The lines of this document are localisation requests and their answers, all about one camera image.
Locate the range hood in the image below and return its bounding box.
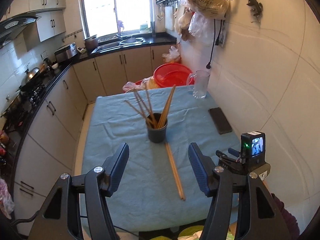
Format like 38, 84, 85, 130
0, 14, 40, 48

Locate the silver rice cooker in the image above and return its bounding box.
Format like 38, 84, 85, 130
54, 42, 78, 63

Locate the black smartphone brown case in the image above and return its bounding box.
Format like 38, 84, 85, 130
208, 107, 233, 135

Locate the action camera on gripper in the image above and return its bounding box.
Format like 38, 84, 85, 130
240, 131, 265, 165

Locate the red plastic basin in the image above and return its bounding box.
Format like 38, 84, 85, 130
153, 63, 193, 88

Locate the brown clay pot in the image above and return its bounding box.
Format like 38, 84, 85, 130
84, 35, 99, 53

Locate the black power plug cable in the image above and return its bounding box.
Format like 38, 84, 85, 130
205, 18, 223, 70

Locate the blue-green table cloth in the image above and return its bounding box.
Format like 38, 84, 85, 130
82, 86, 240, 231

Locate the clear glass beer mug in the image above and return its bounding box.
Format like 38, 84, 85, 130
186, 70, 210, 99

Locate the black wok on stove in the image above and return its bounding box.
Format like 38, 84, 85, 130
19, 64, 46, 92

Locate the black electric kettle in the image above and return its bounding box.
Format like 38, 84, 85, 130
43, 57, 53, 70

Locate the black perforated utensil holder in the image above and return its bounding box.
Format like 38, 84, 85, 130
146, 120, 168, 143

